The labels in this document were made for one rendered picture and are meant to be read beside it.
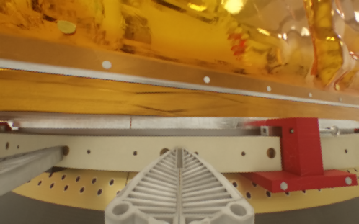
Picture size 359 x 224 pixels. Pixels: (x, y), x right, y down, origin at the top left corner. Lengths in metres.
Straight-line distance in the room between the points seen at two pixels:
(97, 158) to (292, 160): 0.26
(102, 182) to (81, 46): 0.20
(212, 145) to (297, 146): 0.11
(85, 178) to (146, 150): 0.13
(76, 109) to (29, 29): 0.10
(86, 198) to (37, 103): 0.15
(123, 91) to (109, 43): 0.07
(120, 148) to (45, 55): 0.14
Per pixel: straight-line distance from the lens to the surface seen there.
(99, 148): 0.23
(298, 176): 0.23
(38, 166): 0.24
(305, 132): 0.24
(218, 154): 0.20
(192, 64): 0.24
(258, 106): 0.32
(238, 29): 0.26
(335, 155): 0.31
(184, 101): 0.22
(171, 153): 0.17
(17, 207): 0.39
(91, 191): 0.28
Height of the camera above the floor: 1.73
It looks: 6 degrees up
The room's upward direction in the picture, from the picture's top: straight up
